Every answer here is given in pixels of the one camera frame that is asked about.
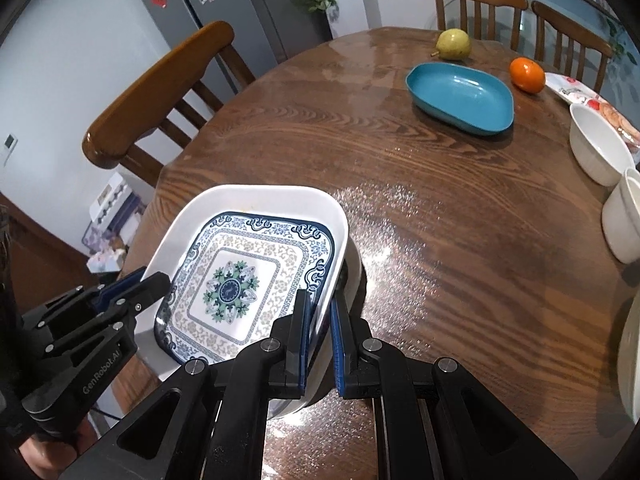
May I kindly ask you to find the green pear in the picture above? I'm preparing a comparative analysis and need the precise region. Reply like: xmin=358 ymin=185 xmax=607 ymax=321
xmin=431 ymin=28 xmax=472 ymax=62

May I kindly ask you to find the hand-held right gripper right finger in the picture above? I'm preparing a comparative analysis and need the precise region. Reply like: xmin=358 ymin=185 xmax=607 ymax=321
xmin=330 ymin=294 xmax=581 ymax=480

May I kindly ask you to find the blue white patterned plate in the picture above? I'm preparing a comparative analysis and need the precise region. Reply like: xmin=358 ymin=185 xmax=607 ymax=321
xmin=153 ymin=211 xmax=335 ymax=366

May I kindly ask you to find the white ribbed bowl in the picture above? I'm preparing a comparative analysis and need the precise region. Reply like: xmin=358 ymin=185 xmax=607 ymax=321
xmin=601 ymin=166 xmax=640 ymax=264

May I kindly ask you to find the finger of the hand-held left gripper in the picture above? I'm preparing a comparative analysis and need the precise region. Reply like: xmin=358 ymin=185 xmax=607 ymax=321
xmin=40 ymin=271 xmax=172 ymax=361
xmin=20 ymin=267 xmax=149 ymax=333

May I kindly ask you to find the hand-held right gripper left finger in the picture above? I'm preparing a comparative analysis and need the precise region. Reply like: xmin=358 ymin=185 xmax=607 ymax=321
xmin=60 ymin=289 xmax=314 ymax=480

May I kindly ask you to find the printed cardboard box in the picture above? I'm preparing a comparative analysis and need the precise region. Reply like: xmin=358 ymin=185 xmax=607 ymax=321
xmin=80 ymin=172 xmax=149 ymax=273

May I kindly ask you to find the grey refrigerator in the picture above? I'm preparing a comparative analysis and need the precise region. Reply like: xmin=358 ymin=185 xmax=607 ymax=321
xmin=121 ymin=0 xmax=333 ymax=86

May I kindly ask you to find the white square deep dish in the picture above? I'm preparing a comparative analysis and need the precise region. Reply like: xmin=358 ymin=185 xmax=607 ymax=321
xmin=135 ymin=184 xmax=364 ymax=422

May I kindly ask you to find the orange fruit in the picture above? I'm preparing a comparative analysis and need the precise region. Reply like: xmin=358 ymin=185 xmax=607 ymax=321
xmin=509 ymin=56 xmax=546 ymax=94

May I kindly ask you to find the white cake roll packet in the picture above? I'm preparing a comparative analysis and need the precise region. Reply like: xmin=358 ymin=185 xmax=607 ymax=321
xmin=544 ymin=72 xmax=640 ymax=162

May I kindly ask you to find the person's left hand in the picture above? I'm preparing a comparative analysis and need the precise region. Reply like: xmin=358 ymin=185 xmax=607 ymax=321
xmin=20 ymin=417 xmax=97 ymax=480

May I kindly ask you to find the teal blue plate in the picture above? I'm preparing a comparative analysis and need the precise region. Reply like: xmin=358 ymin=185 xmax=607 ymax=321
xmin=405 ymin=62 xmax=516 ymax=137

